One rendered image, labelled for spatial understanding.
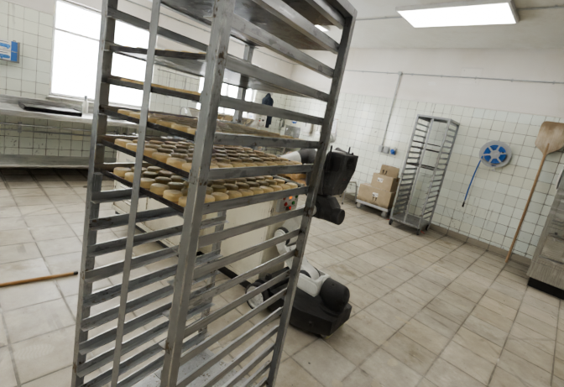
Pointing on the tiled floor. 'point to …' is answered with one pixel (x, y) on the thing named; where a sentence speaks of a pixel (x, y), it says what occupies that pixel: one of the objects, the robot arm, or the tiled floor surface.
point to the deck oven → (550, 251)
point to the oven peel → (549, 137)
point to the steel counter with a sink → (8, 107)
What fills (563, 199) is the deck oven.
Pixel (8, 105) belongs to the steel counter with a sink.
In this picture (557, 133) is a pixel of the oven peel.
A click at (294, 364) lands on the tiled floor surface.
